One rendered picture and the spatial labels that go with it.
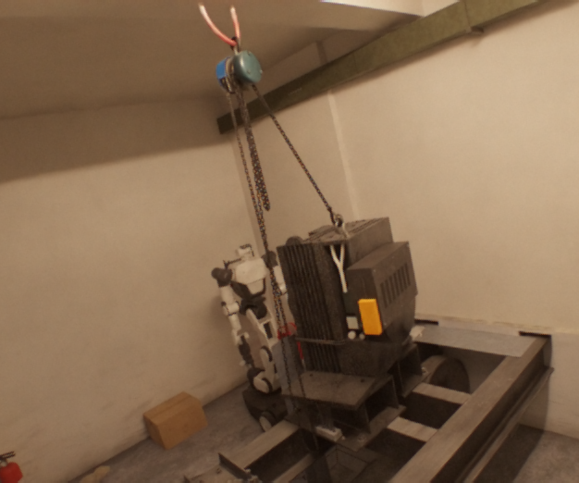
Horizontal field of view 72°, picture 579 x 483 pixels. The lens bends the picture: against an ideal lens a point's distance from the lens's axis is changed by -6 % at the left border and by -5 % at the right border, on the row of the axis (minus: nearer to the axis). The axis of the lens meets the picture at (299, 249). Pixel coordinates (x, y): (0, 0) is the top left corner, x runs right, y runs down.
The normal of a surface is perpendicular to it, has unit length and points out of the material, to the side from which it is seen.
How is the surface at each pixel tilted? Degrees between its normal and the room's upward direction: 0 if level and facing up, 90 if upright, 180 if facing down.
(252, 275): 91
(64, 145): 90
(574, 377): 90
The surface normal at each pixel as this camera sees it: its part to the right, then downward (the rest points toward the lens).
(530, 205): -0.73, 0.29
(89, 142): 0.65, -0.01
